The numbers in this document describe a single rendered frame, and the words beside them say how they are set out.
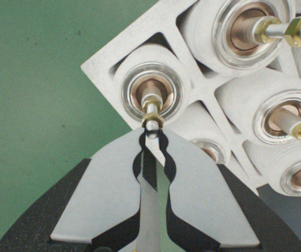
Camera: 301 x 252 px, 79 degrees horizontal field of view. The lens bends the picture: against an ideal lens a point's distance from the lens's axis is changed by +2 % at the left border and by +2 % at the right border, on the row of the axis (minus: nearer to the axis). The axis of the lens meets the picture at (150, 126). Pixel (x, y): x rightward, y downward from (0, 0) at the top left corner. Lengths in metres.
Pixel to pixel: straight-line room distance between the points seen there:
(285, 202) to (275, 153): 0.32
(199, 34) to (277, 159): 0.22
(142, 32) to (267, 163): 0.27
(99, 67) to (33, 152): 0.44
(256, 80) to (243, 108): 0.04
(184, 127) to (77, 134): 0.38
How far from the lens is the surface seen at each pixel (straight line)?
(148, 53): 0.21
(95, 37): 0.47
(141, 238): 0.33
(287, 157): 0.33
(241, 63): 0.23
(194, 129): 0.25
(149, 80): 0.21
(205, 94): 0.30
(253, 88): 0.27
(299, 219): 0.63
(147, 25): 0.28
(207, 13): 0.22
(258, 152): 0.37
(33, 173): 0.73
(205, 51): 0.22
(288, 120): 0.26
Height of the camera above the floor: 0.46
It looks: 62 degrees down
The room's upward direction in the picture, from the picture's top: 180 degrees counter-clockwise
